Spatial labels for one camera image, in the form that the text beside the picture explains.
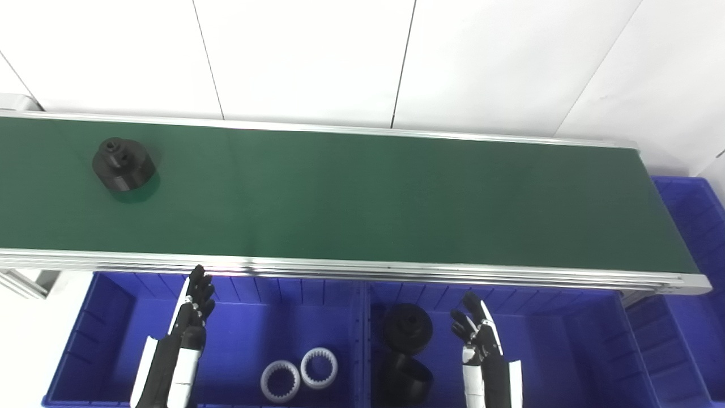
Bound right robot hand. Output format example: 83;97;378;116
450;291;525;408

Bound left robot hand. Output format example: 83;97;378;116
130;265;216;408

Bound black cylindrical part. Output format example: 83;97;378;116
92;137;156;192
382;303;434;356
376;351;434;408

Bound blue bin holding white rings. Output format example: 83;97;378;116
42;272;366;408

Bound blue bin holding black parts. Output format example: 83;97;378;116
360;280;660;408

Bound aluminium conveyor support leg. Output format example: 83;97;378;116
0;269;62;300

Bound blue bin at belt end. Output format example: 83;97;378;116
623;177;725;408

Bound green conveyor belt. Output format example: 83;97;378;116
0;110;713;296

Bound grey conveyor motor housing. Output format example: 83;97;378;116
0;93;44;113

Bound white ring gear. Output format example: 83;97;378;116
260;360;301;403
300;347;339;389

